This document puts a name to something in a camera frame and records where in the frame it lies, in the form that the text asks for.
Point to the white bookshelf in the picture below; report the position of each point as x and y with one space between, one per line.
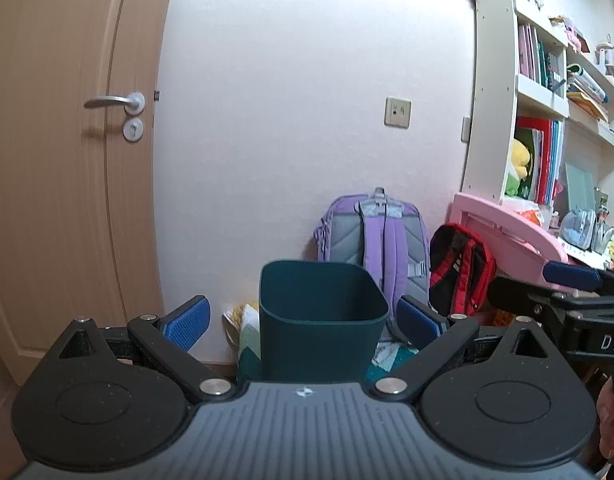
492 85

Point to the person's right hand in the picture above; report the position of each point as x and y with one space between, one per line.
612 410

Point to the purple backpack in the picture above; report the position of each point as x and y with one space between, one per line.
374 240

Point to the pink desk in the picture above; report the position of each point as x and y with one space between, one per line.
487 210

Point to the silver door lock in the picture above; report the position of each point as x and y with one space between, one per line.
132 130

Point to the white wall socket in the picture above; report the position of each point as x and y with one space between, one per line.
397 112

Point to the wooden door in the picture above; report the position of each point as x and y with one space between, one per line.
62 210

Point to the grey board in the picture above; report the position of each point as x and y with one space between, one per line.
579 185

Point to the yellow plush toy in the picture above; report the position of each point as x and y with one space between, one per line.
519 160

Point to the row of pink books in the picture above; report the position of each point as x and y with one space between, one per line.
529 55

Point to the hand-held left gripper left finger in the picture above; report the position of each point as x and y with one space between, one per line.
187 325

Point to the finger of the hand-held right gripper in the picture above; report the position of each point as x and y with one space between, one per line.
572 272
522 295

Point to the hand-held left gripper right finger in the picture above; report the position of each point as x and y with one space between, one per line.
422 321

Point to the white wall switch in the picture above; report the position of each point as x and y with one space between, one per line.
466 130

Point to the teal trash bin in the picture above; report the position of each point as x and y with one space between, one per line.
317 345

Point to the red black backpack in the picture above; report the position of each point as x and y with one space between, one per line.
462 270

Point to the row of red folders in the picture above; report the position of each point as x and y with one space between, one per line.
549 160

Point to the white teapot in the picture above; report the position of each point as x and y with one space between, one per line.
609 52

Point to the blue pencil pouch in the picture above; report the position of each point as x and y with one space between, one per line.
577 230

